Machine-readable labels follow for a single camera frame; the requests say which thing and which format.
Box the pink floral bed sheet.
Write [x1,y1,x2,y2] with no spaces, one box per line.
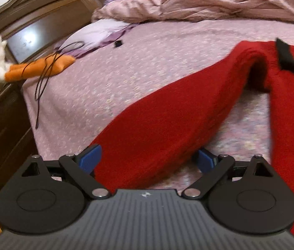
[22,18,294,191]

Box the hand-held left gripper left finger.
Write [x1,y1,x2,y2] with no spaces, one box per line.
[22,144,111,200]

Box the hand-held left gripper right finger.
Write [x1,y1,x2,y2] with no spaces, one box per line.
[181,148,274,200]

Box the thin black cable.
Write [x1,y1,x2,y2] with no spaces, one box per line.
[34,41,85,130]

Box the purple and white pillow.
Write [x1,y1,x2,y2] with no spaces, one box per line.
[54,19,137,58]

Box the pink crumpled duvet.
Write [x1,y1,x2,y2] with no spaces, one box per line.
[92,0,294,27]

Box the dark wooden nightstand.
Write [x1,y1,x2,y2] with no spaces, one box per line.
[0,82,39,204]

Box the red knitted sweater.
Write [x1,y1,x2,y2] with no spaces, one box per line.
[90,38,294,250]

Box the dark wooden headboard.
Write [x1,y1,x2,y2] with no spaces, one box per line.
[0,0,153,63]

